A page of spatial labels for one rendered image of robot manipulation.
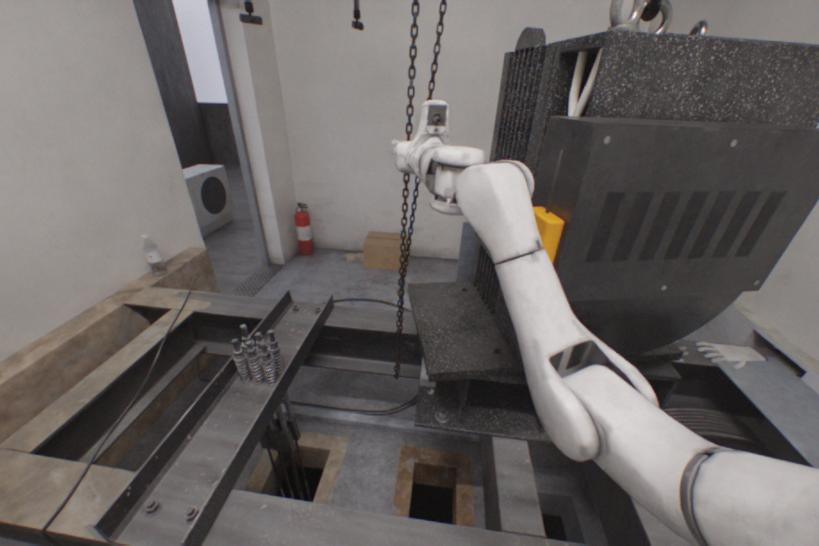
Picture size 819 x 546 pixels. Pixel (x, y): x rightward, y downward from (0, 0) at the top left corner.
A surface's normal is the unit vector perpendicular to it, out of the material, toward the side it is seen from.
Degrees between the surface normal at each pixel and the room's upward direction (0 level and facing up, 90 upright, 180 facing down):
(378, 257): 90
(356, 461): 0
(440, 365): 0
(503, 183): 53
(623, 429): 33
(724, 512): 81
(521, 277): 69
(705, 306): 90
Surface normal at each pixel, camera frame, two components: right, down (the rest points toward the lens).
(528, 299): -0.48, 0.11
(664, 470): -0.86, -0.49
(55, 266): 0.99, 0.09
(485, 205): -0.72, 0.40
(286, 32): -0.12, 0.49
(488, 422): 0.03, -0.87
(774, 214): 0.14, 0.49
